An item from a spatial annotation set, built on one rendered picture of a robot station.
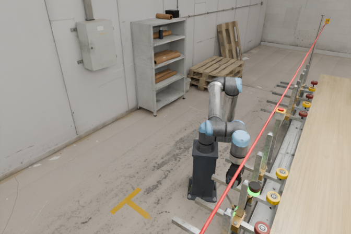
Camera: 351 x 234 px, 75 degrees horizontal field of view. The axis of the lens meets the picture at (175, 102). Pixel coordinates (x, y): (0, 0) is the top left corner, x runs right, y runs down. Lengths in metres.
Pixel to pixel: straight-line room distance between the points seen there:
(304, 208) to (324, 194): 0.20
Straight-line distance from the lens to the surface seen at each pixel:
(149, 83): 3.83
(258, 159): 1.54
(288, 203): 1.66
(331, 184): 1.91
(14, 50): 3.04
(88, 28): 3.12
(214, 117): 1.39
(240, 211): 1.51
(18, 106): 3.20
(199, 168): 2.42
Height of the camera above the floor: 2.08
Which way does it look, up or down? 28 degrees down
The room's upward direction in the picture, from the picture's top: straight up
